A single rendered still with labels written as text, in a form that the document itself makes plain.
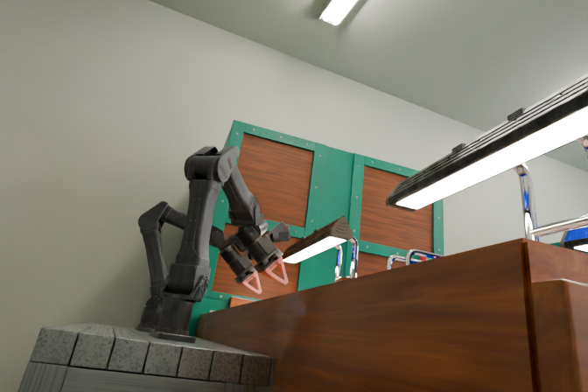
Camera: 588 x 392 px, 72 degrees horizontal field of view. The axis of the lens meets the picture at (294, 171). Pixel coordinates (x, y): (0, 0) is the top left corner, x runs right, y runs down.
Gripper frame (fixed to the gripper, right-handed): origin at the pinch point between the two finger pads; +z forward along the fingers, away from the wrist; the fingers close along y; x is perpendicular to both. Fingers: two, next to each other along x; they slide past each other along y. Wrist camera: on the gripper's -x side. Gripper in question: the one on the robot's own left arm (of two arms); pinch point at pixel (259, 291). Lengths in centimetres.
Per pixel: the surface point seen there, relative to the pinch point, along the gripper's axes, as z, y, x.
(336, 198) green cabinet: -5, 51, -78
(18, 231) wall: -105, 118, 60
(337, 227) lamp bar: -1.4, -27.7, -27.3
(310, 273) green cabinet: 15, 50, -38
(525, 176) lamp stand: 11, -87, -39
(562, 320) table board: -2, -133, 19
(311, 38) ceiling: -116, 103, -184
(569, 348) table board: -1, -133, 20
